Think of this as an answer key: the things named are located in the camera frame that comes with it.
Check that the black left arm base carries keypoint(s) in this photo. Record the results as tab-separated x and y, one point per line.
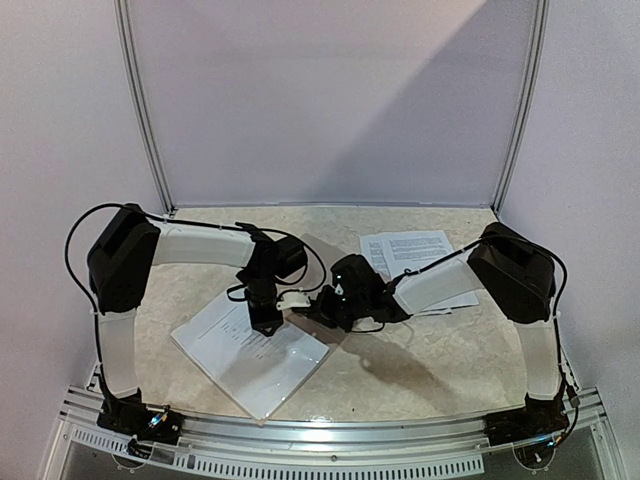
131	416

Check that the aluminium front rail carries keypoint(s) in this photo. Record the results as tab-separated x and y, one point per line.
223	447

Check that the aluminium frame right post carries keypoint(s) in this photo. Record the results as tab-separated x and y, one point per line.
526	96

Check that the aluminium frame post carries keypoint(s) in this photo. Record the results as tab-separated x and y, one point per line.
526	96
136	87

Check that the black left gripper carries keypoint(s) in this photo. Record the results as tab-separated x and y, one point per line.
262	324

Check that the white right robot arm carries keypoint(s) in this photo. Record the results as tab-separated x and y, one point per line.
524	279

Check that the aluminium frame left post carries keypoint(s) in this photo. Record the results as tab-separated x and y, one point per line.
136	87

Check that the white paper stack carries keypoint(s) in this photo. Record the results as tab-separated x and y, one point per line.
391	253

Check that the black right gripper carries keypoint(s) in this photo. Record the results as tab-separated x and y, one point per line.
326	305

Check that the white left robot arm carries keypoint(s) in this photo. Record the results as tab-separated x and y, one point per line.
133	242

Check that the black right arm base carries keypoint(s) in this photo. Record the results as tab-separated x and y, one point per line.
537	418

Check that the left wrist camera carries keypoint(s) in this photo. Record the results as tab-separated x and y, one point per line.
290	300

